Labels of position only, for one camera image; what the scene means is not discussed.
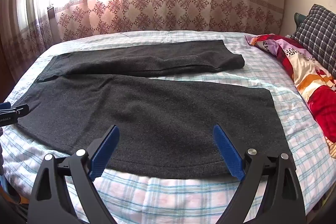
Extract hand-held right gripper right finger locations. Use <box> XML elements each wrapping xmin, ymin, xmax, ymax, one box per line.
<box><xmin>213</xmin><ymin>124</ymin><xmax>306</xmax><ymax>224</ymax></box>

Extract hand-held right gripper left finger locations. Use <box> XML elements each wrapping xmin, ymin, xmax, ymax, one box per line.
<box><xmin>27</xmin><ymin>124</ymin><xmax>120</xmax><ymax>224</ymax></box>

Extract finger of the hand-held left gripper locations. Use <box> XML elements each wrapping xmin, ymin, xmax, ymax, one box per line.
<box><xmin>0</xmin><ymin>102</ymin><xmax>30</xmax><ymax>118</ymax></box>

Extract dark grey pants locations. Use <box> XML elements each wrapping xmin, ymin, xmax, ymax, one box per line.
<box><xmin>12</xmin><ymin>40</ymin><xmax>293</xmax><ymax>179</ymax></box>

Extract plaid bed sheet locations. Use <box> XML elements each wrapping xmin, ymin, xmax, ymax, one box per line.
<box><xmin>0</xmin><ymin>30</ymin><xmax>336</xmax><ymax>224</ymax></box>

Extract colourful floral quilt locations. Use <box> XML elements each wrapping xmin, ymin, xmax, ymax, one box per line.
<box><xmin>245</xmin><ymin>34</ymin><xmax>336</xmax><ymax>156</ymax></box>

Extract checkered pillow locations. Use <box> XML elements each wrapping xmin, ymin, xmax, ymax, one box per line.
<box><xmin>290</xmin><ymin>4</ymin><xmax>336</xmax><ymax>80</ymax></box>

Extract patterned curtain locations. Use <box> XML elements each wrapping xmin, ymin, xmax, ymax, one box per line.
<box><xmin>0</xmin><ymin>0</ymin><xmax>285</xmax><ymax>88</ymax></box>

